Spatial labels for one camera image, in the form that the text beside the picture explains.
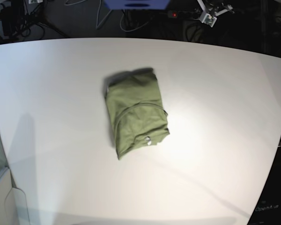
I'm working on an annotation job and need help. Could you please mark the black power strip red light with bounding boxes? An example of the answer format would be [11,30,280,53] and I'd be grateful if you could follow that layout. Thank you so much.
[167,10,187,19]

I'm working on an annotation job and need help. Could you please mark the white bin at left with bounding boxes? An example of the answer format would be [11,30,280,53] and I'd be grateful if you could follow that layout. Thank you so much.
[0,167,30,225]

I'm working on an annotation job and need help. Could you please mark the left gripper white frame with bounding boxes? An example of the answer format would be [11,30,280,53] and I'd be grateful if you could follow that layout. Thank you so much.
[197,0,234,26]

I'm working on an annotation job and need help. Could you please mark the black OpenArm labelled box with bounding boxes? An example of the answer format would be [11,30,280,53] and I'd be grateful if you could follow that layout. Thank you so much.
[248,147,281,225]

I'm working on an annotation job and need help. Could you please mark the green T-shirt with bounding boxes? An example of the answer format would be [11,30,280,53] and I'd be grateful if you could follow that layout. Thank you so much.
[104,67,170,159]

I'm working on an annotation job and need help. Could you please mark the blue box overhead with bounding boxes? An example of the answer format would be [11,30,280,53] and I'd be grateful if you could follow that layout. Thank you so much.
[104,0,170,10]

